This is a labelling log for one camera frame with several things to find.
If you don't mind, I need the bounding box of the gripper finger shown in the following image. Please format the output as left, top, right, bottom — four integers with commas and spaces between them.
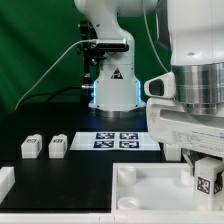
214, 172, 223, 194

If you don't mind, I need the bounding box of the white square tabletop part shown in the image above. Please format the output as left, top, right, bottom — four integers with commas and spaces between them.
111, 163, 224, 213

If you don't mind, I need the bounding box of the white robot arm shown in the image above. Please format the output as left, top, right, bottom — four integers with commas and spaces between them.
74, 0, 224, 158

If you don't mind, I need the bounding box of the white sheet with tags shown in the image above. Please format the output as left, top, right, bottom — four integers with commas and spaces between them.
70, 132, 160, 151

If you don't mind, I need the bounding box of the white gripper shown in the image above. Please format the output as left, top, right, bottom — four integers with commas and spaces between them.
146, 98, 224, 175

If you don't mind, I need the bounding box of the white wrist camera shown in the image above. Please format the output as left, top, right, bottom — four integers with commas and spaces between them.
144, 72, 176, 99

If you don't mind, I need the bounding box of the white cable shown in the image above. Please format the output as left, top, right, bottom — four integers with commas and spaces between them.
14, 39, 98, 111

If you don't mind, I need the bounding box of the black cable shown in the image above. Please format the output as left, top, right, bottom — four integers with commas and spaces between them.
19, 87, 84, 107

